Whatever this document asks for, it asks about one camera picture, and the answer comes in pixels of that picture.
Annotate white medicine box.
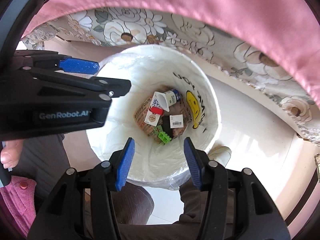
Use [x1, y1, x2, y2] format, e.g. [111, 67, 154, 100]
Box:
[133, 96, 191, 144]

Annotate green studded toy brick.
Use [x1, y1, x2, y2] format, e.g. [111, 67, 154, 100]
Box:
[153, 125, 172, 144]

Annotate person's left hand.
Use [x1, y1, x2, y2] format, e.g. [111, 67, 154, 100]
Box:
[1, 140, 24, 168]

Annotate red wooden block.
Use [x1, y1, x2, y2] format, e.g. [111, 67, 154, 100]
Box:
[149, 106, 164, 115]

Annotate white trash bin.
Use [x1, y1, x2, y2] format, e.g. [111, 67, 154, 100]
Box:
[87, 45, 221, 190]

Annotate pink floral bedsheet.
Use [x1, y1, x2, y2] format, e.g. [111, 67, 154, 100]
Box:
[27, 0, 319, 102]

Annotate floral mattress side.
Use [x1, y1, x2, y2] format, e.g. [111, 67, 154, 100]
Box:
[22, 7, 319, 145]

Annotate black foam roll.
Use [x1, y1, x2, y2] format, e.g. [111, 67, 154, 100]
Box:
[162, 116, 174, 138]

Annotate white milk carton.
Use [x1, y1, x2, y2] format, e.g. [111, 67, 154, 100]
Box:
[154, 89, 181, 112]

